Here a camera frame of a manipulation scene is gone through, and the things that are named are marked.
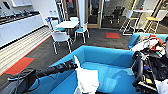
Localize white chair blue seat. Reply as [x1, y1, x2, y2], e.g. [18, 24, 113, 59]
[45, 18, 61, 33]

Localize black cart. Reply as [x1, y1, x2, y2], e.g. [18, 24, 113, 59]
[131, 36, 168, 94]

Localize white kitchen counter cabinets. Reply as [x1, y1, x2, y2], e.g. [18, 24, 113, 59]
[0, 11, 43, 48]

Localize white t-shirt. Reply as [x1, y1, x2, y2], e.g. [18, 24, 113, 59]
[73, 54, 101, 94]

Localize white square table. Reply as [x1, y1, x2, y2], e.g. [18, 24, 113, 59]
[54, 20, 81, 39]

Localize white high table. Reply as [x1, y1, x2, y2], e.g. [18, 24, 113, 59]
[128, 8, 158, 34]

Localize wooden framed glass door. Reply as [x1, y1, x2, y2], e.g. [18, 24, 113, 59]
[84, 0, 103, 29]

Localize white chair teal seat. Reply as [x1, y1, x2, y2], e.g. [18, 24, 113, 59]
[73, 22, 91, 44]

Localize small blue white wall sign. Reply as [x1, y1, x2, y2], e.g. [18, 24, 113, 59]
[48, 9, 58, 17]

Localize dark blue bin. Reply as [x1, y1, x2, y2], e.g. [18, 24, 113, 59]
[47, 16, 58, 23]

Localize black office chair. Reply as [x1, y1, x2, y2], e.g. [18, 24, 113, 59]
[109, 6, 124, 24]

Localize yellow seat bar stool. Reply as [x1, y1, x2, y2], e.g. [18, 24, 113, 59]
[143, 9, 168, 34]

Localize blue sofa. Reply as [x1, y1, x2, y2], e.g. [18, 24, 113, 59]
[128, 32, 168, 51]
[28, 44, 143, 94]

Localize white and red cloth pile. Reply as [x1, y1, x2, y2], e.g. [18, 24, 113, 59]
[131, 35, 164, 53]

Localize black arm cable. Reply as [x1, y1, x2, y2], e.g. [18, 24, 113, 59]
[6, 68, 38, 94]

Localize white bar stool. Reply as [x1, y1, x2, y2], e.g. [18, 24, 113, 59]
[119, 9, 133, 36]

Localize white upper kitchen cabinets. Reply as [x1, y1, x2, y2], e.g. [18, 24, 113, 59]
[9, 0, 34, 8]

